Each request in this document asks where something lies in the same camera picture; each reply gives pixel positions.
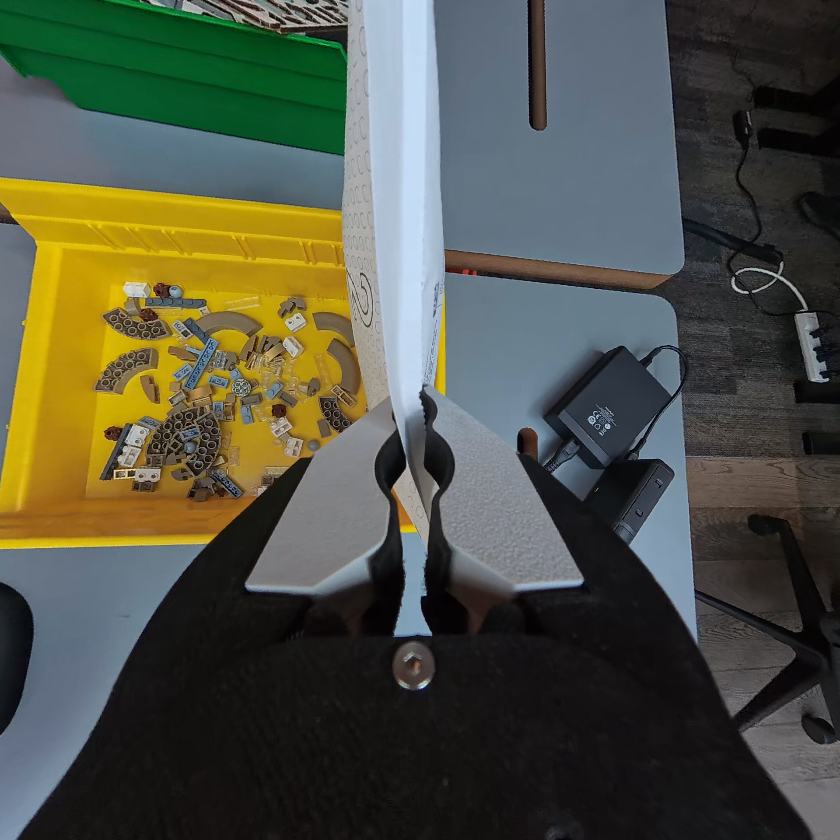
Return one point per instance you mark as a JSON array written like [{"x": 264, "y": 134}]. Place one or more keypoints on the small black charger box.
[{"x": 636, "y": 492}]

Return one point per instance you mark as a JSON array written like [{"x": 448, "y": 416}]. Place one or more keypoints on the black power adapter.
[{"x": 607, "y": 407}]

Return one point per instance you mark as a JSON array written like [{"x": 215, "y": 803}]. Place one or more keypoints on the green plastic bin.
[{"x": 164, "y": 72}]

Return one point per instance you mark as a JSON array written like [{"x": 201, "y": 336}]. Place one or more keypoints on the black rounded object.
[{"x": 13, "y": 656}]

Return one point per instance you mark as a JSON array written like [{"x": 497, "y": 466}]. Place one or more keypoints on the white paper bag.
[{"x": 394, "y": 197}]

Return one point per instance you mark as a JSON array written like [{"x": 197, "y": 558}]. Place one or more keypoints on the laser-cut wooden sheet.
[{"x": 262, "y": 13}]

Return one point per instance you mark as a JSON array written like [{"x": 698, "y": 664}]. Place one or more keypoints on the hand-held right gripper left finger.
[{"x": 321, "y": 525}]

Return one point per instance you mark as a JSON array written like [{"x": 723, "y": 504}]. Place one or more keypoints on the white power strip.
[{"x": 812, "y": 348}]

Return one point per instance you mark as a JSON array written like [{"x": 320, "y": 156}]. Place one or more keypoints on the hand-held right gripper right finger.
[{"x": 505, "y": 518}]

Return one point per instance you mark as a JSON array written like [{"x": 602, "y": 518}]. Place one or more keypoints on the black mesh office chair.
[{"x": 797, "y": 604}]

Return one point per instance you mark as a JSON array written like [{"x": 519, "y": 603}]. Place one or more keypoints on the pile of lego pieces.
[{"x": 197, "y": 394}]

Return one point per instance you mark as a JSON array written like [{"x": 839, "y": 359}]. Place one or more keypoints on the yellow plastic bin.
[{"x": 65, "y": 328}]

